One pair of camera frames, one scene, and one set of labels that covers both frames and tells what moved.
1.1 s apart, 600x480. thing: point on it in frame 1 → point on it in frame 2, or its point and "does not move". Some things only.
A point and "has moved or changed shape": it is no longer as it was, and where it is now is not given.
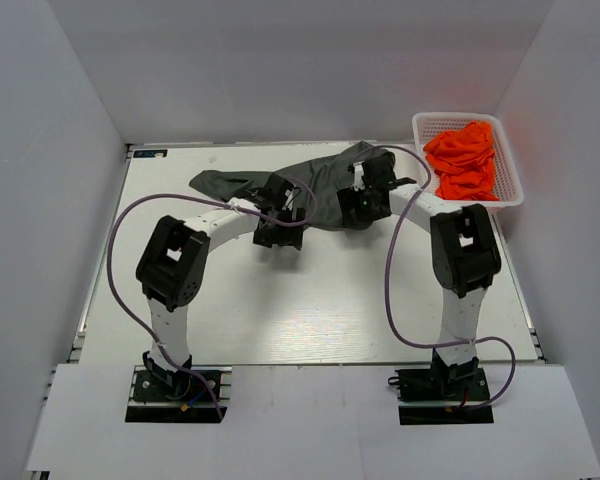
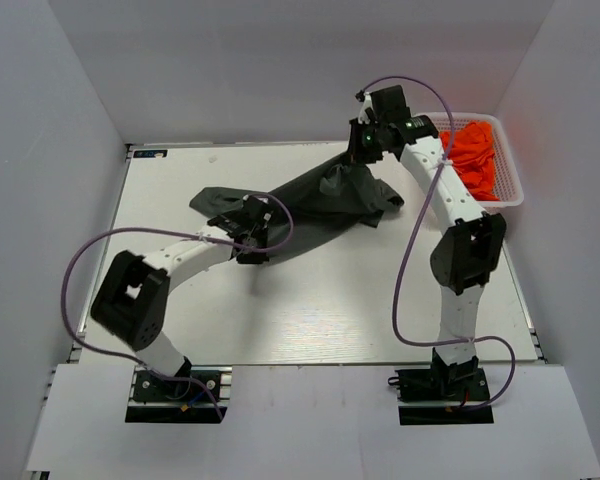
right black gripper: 380,170 → 356,151
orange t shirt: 464,163 does not move
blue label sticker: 152,153 does not move
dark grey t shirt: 313,187 has moved or changed shape
